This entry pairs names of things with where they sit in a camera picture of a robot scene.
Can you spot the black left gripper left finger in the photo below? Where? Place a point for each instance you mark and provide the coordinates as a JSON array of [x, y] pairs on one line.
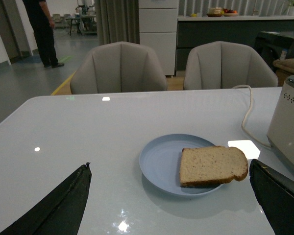
[[60, 212]]

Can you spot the distant table with chairs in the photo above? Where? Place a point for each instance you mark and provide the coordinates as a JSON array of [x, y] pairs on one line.
[[83, 21]]

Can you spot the wooden fruit bowl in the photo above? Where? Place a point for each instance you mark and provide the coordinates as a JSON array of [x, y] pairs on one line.
[[229, 12]]

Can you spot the beige curtain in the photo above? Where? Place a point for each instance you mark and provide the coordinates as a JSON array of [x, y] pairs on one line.
[[117, 20]]

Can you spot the person in dark clothes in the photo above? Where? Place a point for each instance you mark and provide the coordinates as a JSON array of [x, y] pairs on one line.
[[43, 25]]

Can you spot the light blue plate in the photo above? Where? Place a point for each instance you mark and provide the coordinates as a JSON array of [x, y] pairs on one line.
[[160, 163]]

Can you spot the right grey upholstered chair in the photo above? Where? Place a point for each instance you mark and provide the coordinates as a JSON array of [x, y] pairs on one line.
[[224, 65]]

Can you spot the beige sofa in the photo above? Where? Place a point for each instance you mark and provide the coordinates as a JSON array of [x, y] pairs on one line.
[[284, 69]]

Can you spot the grey upholstered chair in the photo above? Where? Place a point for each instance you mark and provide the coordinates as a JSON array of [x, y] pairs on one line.
[[119, 67], [224, 65]]

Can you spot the black appliance cabinet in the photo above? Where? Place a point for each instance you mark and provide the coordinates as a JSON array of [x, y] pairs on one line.
[[275, 45]]

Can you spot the left grey upholstered chair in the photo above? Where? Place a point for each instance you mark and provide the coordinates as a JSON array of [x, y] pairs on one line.
[[119, 67]]

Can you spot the white drawer cabinet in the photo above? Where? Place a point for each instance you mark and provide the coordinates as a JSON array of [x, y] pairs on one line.
[[158, 30]]

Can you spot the cream two-slot toaster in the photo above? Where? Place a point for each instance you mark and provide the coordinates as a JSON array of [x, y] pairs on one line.
[[281, 129]]

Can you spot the dark grey kitchen counter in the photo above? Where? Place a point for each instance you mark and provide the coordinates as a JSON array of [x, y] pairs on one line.
[[196, 31]]

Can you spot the slice of bread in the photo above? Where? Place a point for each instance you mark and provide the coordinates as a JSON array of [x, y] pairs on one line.
[[212, 165]]

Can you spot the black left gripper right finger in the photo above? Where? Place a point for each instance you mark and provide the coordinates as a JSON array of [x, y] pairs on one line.
[[275, 194]]

